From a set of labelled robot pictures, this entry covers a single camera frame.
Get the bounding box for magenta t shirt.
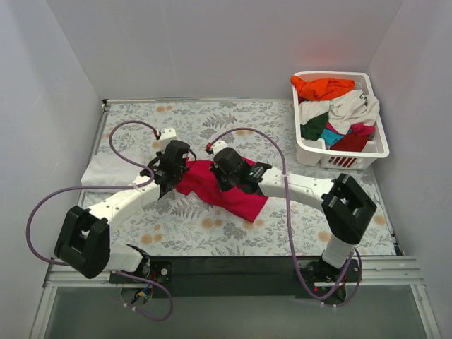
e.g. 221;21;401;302
176;160;268;222

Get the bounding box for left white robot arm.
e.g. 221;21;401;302
54;140;191;283

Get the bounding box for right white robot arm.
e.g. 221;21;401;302
206;145;376;281

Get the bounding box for floral table mat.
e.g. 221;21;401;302
69;99;398;258

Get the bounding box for folded white t shirt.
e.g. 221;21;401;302
81;153;142;186

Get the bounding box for dark green t shirt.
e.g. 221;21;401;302
300;112;328;141

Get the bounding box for teal t shirt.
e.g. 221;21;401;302
320;129;345;147

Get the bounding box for orange t shirt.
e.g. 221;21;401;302
290;76;355;101

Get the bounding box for dark red t shirt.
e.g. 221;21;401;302
331;133;369;152

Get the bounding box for pink garment in basket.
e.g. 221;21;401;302
350;123;375;136

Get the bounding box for white grey t shirt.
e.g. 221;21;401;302
298;90;380;135

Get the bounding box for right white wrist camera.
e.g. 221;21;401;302
206;140;228;155

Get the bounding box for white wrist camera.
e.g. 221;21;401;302
152;127;177;153
206;140;228;155

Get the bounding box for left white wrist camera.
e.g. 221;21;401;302
152;127;177;153

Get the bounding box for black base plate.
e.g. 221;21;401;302
109;254;363;300

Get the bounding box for aluminium frame rail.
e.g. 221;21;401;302
31;256;440;338

